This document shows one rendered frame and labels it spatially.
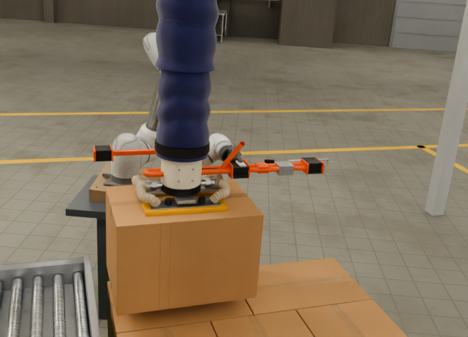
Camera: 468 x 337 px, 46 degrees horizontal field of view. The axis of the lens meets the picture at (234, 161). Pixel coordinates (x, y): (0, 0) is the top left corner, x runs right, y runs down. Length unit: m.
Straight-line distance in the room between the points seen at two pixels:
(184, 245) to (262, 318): 0.52
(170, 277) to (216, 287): 0.21
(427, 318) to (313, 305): 1.27
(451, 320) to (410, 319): 0.26
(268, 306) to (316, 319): 0.22
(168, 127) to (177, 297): 0.71
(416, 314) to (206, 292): 1.76
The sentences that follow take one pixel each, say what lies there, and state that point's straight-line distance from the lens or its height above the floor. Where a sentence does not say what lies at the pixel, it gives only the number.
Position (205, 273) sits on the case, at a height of 0.78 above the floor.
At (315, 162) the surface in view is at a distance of 2.48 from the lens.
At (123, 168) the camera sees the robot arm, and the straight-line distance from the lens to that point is 2.97.
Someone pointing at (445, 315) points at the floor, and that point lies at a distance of 3.85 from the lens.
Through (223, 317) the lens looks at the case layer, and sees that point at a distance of 2.49.
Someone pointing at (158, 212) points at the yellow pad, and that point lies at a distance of 2.21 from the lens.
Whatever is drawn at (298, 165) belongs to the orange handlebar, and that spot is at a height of 1.16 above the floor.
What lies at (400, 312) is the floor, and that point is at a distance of 3.75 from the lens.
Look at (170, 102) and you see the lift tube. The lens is 2.14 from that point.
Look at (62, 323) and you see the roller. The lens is 2.48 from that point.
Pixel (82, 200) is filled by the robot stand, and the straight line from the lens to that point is 3.06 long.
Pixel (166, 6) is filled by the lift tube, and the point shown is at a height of 1.83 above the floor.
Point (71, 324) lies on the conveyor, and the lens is 2.56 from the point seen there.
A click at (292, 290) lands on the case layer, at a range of 2.72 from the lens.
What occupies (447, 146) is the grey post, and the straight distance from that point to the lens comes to 5.04.
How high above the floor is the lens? 1.99
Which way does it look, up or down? 20 degrees down
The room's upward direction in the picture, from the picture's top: 4 degrees clockwise
